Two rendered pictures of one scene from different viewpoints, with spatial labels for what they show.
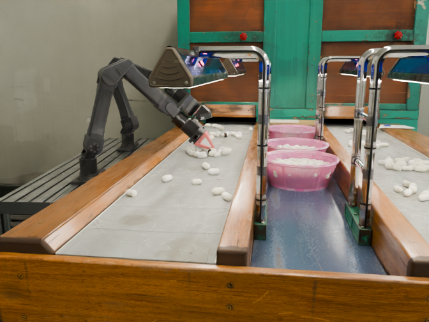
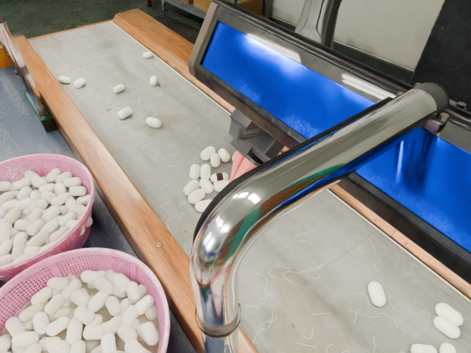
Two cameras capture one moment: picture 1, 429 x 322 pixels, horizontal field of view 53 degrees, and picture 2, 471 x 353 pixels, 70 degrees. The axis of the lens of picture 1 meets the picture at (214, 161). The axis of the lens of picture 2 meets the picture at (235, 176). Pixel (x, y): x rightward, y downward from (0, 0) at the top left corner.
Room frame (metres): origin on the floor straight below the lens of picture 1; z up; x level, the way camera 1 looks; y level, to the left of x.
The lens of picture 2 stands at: (2.00, -0.29, 1.22)
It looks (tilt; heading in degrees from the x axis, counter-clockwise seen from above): 45 degrees down; 136
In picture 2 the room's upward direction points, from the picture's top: straight up
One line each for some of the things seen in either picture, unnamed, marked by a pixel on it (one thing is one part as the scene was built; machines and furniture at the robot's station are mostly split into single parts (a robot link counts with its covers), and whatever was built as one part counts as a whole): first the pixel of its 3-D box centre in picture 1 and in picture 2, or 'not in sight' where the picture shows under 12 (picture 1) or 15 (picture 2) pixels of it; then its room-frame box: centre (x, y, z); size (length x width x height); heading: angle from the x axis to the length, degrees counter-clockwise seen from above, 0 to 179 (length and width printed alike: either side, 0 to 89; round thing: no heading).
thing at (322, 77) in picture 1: (338, 106); not in sight; (1.96, -0.57, 0.90); 0.20 x 0.19 x 0.45; 172
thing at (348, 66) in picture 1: (358, 66); not in sight; (1.96, -0.65, 1.08); 0.62 x 0.08 x 0.07; 172
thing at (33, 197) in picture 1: (167, 165); not in sight; (1.84, 0.21, 0.65); 1.20 x 0.90 x 0.04; 177
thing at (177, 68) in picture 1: (199, 66); not in sight; (1.07, 0.04, 1.08); 0.62 x 0.08 x 0.07; 172
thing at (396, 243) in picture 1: (341, 167); not in sight; (1.54, -0.47, 0.71); 1.81 x 0.05 x 0.11; 172
